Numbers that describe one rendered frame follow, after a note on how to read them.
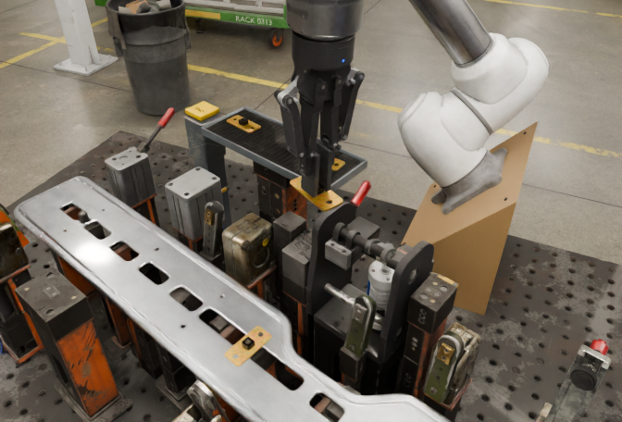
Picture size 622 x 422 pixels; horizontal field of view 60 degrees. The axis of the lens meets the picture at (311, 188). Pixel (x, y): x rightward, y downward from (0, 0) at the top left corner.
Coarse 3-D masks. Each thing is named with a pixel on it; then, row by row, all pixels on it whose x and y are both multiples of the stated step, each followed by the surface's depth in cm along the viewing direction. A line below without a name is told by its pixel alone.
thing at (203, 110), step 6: (204, 102) 133; (192, 108) 130; (198, 108) 130; (204, 108) 130; (210, 108) 130; (216, 108) 130; (192, 114) 129; (198, 114) 128; (204, 114) 128; (210, 114) 129
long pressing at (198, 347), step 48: (48, 192) 129; (96, 192) 129; (48, 240) 116; (96, 240) 116; (144, 240) 116; (96, 288) 106; (144, 288) 104; (192, 288) 104; (240, 288) 104; (192, 336) 95; (288, 336) 95; (240, 384) 87; (336, 384) 87
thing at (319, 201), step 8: (296, 184) 79; (320, 184) 77; (304, 192) 77; (320, 192) 77; (328, 192) 77; (312, 200) 76; (320, 200) 76; (328, 200) 76; (336, 200) 76; (320, 208) 74; (328, 208) 74
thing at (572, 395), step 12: (588, 348) 67; (576, 360) 67; (588, 360) 67; (600, 360) 66; (576, 372) 65; (588, 372) 64; (600, 372) 66; (564, 384) 69; (576, 384) 65; (588, 384) 64; (564, 396) 70; (576, 396) 70; (588, 396) 68; (552, 408) 72; (564, 408) 72; (576, 408) 70; (552, 420) 72; (564, 420) 72; (576, 420) 70
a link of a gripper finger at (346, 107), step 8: (360, 72) 69; (360, 80) 70; (344, 88) 71; (352, 88) 70; (344, 96) 71; (352, 96) 70; (344, 104) 71; (352, 104) 71; (344, 112) 72; (352, 112) 72; (344, 120) 72; (344, 128) 73; (344, 136) 73
